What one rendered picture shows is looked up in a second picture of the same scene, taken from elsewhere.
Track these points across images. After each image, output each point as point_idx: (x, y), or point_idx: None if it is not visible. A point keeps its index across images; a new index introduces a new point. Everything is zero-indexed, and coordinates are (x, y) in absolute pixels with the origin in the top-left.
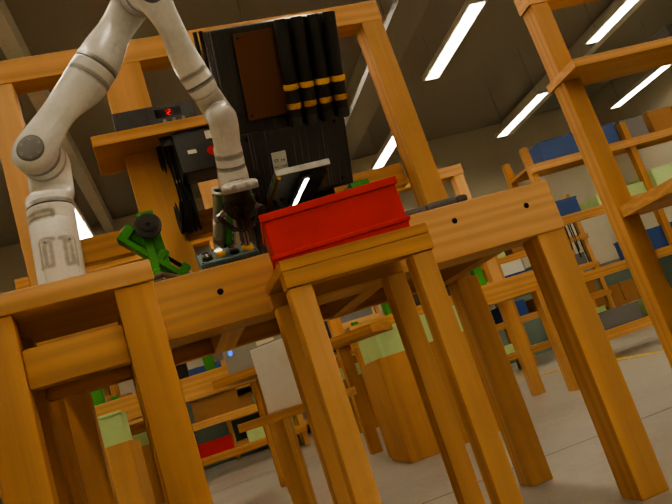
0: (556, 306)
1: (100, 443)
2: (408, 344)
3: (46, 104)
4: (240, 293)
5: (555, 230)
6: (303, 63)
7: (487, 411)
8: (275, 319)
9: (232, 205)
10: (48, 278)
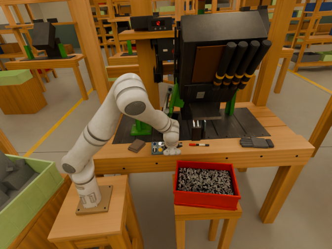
0: (278, 180)
1: None
2: None
3: (73, 151)
4: (164, 165)
5: (300, 165)
6: (232, 68)
7: (228, 248)
8: None
9: None
10: (84, 206)
